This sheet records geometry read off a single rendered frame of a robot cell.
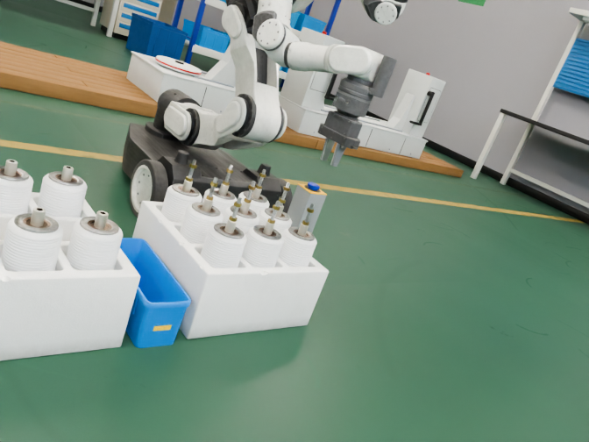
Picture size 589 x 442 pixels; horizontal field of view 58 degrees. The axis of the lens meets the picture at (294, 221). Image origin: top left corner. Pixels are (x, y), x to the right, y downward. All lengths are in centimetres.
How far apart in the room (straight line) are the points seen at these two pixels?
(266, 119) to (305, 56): 42
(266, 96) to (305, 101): 228
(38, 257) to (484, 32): 659
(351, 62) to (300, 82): 283
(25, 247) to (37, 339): 19
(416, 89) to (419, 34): 284
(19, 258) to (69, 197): 27
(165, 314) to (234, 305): 19
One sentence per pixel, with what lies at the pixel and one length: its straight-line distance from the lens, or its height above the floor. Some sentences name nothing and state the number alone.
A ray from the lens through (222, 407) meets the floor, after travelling 115.
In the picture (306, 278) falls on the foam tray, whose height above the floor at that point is 16.
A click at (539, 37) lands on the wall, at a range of 685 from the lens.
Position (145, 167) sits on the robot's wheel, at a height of 17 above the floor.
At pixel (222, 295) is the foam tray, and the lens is 128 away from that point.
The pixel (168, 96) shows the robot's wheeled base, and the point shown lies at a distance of 228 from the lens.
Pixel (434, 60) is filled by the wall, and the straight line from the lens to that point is 753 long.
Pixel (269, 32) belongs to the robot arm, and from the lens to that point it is 143.
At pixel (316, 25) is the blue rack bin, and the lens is 725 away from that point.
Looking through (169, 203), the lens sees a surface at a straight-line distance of 145.
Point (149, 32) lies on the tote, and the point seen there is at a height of 26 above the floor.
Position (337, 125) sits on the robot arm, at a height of 56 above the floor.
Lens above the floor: 72
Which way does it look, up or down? 18 degrees down
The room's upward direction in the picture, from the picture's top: 20 degrees clockwise
